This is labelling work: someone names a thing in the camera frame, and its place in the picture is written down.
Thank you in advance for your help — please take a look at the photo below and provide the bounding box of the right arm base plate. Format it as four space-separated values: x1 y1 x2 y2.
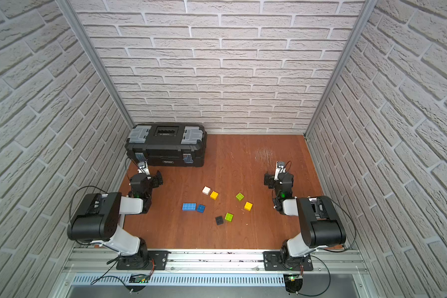
263 251 314 272

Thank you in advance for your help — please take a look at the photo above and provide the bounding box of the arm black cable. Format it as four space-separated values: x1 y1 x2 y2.
320 197 358 254
69 185 109 224

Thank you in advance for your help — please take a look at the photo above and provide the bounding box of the black lego brick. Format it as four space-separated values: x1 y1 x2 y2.
216 216 224 226

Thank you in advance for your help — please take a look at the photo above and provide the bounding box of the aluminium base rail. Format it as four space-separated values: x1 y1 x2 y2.
61 248 370 276

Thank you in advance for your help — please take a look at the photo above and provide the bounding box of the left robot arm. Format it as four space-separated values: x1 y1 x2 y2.
67 162 163 270

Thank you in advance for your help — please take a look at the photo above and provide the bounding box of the black grey toolbox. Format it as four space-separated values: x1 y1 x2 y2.
125 122 207 167

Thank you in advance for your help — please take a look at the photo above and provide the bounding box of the dark blue lego brick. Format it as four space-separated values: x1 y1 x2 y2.
197 204 206 213

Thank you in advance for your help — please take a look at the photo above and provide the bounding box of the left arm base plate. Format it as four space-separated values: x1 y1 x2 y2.
116 250 169 271

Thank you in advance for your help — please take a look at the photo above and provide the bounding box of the yellow lego brick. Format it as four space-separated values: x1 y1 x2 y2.
210 191 219 200
244 202 253 211

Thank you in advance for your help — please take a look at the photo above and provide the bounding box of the light blue long lego brick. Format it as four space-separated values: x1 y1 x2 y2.
182 203 197 211

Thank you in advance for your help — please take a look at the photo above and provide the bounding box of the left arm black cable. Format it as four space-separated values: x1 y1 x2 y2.
69 185 109 224

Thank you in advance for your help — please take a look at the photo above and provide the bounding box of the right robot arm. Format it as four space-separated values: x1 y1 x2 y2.
264 161 346 269

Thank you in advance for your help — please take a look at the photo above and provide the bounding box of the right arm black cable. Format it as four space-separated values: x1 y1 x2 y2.
320 197 358 254

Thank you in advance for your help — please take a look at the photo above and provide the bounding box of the green lego brick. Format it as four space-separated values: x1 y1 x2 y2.
224 213 233 222
236 192 245 201

